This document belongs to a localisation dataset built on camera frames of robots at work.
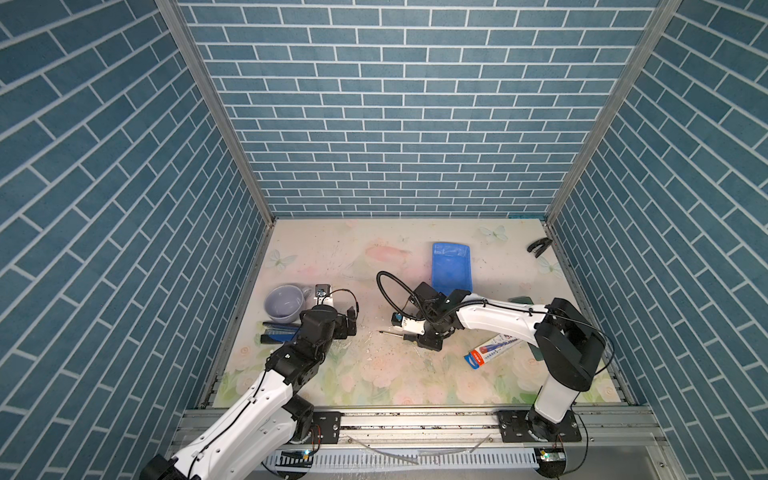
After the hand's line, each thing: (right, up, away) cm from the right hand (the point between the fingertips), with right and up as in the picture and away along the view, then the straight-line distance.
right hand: (418, 334), depth 88 cm
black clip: (+50, +27, +26) cm, 63 cm away
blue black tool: (-42, 0, +1) cm, 42 cm away
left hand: (-22, +9, -6) cm, 25 cm away
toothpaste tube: (+17, -5, -3) cm, 18 cm away
